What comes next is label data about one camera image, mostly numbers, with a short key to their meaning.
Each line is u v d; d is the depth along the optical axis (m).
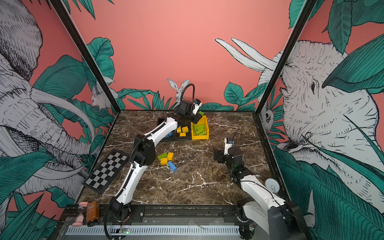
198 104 0.89
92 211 0.71
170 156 0.93
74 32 0.78
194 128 1.05
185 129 1.06
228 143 0.75
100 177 0.82
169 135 0.74
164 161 0.90
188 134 1.04
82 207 0.74
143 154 0.64
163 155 0.93
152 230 0.70
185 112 0.81
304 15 0.72
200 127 1.07
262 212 0.54
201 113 1.00
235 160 0.63
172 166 0.90
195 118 0.90
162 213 0.75
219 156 0.77
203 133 1.04
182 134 1.04
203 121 1.08
